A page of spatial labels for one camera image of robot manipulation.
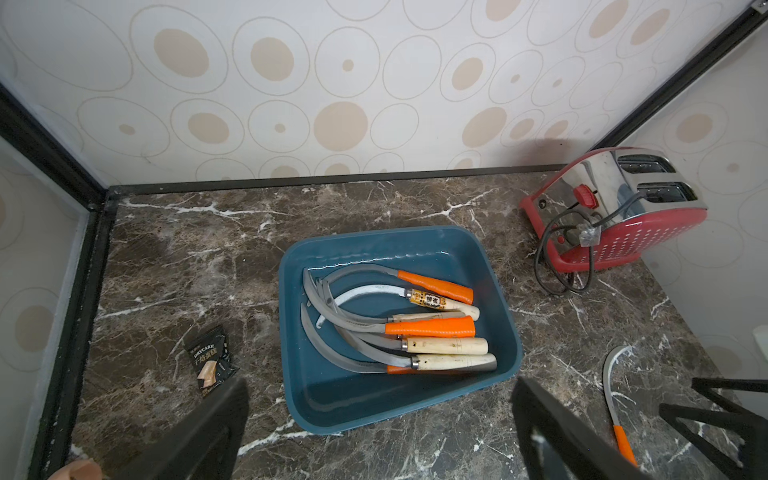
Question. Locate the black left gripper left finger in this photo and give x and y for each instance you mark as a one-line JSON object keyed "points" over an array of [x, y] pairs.
{"points": [[204, 445]]}

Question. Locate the red polka dot toaster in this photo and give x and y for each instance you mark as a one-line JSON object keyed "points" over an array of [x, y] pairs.
{"points": [[606, 208]]}

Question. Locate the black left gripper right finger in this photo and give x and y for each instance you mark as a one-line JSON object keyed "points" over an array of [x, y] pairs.
{"points": [[555, 444]]}

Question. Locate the teal plastic storage box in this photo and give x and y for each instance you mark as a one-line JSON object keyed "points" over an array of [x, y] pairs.
{"points": [[324, 398]]}

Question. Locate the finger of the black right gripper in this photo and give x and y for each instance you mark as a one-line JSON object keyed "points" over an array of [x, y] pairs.
{"points": [[751, 460]]}

